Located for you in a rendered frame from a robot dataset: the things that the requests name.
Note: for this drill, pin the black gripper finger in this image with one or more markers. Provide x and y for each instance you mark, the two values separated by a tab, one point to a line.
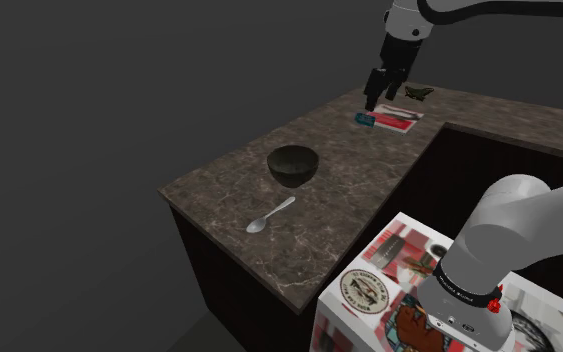
373	88
394	85

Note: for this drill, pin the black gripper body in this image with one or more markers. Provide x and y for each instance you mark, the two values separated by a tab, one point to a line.
398	51

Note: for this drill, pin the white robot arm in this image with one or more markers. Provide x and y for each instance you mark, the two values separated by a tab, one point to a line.
505	229

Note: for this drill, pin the dark green flat figure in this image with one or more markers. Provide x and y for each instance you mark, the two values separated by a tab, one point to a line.
418	92

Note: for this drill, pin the small teal box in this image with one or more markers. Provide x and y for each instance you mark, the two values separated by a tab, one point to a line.
365	119

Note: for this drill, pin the red and white book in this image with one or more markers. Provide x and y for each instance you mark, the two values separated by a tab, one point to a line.
399	119

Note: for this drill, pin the dark bowl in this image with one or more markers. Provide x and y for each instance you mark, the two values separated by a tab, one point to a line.
292	164

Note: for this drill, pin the silver spoon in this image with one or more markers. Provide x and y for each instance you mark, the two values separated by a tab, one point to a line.
270	215

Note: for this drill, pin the patterned robot stand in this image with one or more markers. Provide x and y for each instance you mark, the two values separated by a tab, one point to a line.
364	292

